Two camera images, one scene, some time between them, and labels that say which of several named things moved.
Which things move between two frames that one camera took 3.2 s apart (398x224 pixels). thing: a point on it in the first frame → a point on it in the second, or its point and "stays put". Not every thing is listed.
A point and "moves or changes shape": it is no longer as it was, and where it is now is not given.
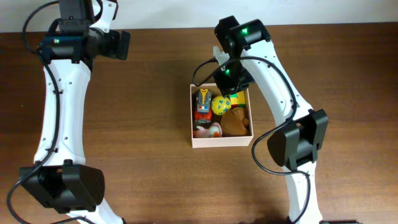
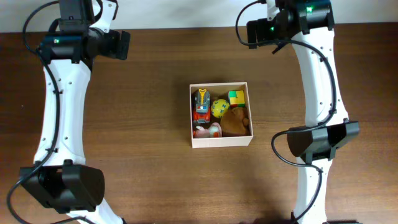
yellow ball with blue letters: [221, 105] moves or changes shape
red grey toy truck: [203, 111] stays put
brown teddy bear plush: [235, 122] stays put
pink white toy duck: [214, 130] stays put
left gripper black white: [121, 51] stays put
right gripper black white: [226, 87] → [261, 24]
